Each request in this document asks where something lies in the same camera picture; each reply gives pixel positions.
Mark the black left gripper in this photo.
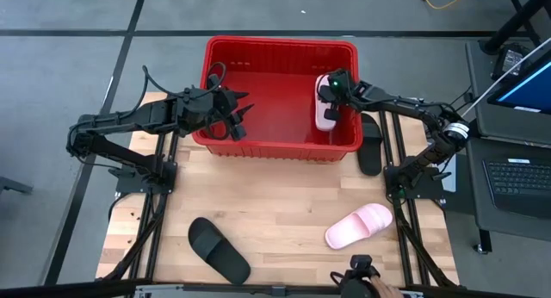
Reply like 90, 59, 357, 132
183, 73, 256, 142

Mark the pink slide sandal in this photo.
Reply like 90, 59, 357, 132
314, 73, 342, 133
324, 202, 394, 251

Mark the black slide sandal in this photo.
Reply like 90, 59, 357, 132
187, 216, 252, 286
356, 112, 384, 177

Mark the red plastic bin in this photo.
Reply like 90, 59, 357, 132
191, 34, 364, 163

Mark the black power adapter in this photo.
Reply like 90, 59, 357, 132
492, 43, 530, 79

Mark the black handheld device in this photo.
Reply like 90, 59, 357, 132
329, 253, 382, 298

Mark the monitor with blue screen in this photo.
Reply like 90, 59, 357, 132
487, 50, 551, 116

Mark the black stand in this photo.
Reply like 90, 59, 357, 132
480, 0, 551, 56

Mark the black bar with silver brackets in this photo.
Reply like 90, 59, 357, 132
0, 279, 551, 298

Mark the dark grey cart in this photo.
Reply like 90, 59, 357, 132
468, 136, 551, 255

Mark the black laptop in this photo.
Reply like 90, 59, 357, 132
481, 157, 551, 220

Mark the person's hand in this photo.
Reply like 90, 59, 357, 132
369, 275, 406, 298

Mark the grey furniture foot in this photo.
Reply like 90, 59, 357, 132
0, 176, 34, 196

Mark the black aluminium frame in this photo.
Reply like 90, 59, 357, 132
359, 96, 460, 289
102, 92, 199, 282

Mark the black floor cable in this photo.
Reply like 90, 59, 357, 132
424, 85, 474, 140

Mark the white cable with yellow plug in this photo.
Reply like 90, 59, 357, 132
462, 37, 551, 118

